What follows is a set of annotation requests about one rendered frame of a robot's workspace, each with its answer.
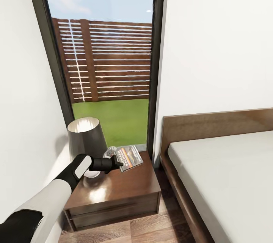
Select hardback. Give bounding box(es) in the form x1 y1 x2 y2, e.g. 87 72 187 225
113 146 143 172

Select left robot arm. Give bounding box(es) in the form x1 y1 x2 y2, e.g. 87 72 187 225
0 146 123 243

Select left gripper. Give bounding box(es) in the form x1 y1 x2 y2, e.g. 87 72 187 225
99 155 123 174

